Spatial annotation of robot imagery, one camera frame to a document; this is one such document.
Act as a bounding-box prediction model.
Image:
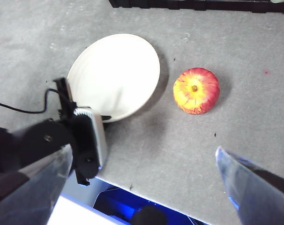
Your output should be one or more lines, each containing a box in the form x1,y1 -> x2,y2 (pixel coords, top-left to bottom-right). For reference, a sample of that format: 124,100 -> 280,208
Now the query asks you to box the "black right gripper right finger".
215,146 -> 284,225

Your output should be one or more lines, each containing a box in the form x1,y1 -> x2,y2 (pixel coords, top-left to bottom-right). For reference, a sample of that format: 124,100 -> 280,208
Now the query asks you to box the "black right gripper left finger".
0,144 -> 74,225

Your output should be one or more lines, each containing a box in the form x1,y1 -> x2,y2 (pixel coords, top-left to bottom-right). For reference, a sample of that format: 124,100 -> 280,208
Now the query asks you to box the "pale yellow plate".
67,33 -> 161,123

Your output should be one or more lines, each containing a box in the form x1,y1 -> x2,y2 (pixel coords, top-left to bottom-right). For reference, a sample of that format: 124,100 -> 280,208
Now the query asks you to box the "red yellow apple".
172,67 -> 220,115

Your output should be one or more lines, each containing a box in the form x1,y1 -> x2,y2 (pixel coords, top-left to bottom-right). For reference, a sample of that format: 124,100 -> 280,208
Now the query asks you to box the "black plate rack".
108,0 -> 284,15

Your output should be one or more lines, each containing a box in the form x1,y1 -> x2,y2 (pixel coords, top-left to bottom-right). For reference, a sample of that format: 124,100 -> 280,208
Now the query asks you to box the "pale grey camera box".
74,106 -> 108,170

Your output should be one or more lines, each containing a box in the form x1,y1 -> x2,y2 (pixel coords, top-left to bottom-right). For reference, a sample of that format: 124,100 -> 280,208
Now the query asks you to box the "thin black cable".
0,88 -> 62,115

